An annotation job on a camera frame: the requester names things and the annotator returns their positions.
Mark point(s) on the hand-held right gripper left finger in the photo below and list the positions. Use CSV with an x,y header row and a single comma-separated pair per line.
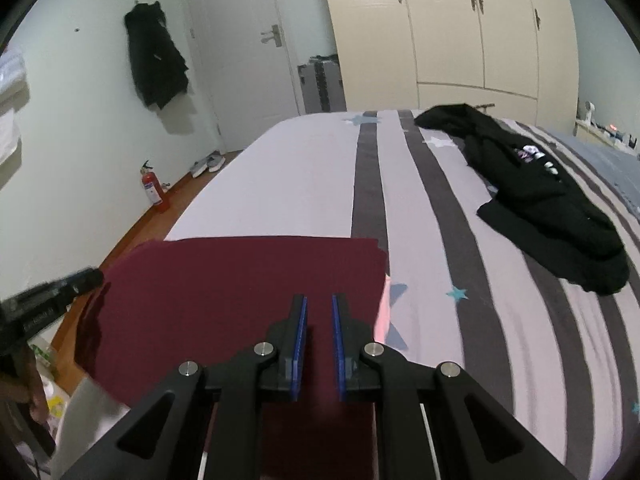
x,y
300,340

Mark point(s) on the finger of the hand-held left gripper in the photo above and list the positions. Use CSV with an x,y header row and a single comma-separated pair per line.
x,y
82,282

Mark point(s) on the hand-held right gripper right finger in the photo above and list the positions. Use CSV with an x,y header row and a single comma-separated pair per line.
x,y
339,345

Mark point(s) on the maroon t-shirt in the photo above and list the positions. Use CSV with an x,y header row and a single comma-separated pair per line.
x,y
225,280

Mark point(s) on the person's left hand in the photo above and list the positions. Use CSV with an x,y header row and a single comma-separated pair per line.
x,y
20,380

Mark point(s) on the folded pink garment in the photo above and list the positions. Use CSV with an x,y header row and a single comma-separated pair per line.
x,y
384,310

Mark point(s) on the white detergent bottle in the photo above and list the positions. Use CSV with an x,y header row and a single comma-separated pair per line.
x,y
55,400

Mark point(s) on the red fire extinguisher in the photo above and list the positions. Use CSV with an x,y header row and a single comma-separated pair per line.
x,y
155,192

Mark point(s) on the grey shoe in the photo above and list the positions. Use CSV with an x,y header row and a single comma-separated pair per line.
x,y
200,168
217,162

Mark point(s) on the white shopping bag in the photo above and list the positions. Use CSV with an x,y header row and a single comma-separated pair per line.
x,y
7,135

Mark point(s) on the bed with striped sheet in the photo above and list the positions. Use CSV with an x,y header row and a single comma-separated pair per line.
x,y
300,170

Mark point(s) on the white plastic bag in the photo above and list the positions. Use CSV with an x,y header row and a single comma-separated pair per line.
x,y
10,72

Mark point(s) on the hanging black jacket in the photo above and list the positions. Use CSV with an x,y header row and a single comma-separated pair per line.
x,y
155,60

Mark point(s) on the black garment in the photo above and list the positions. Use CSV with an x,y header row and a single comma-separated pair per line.
x,y
540,200

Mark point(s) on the white door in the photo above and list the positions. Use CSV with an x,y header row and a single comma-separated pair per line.
x,y
235,35

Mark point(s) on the white nightstand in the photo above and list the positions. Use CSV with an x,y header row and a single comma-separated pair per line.
x,y
585,130

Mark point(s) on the cream wardrobe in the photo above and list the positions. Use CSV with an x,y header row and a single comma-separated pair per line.
x,y
450,35

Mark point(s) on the small white fan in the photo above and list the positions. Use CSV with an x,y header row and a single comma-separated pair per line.
x,y
590,112

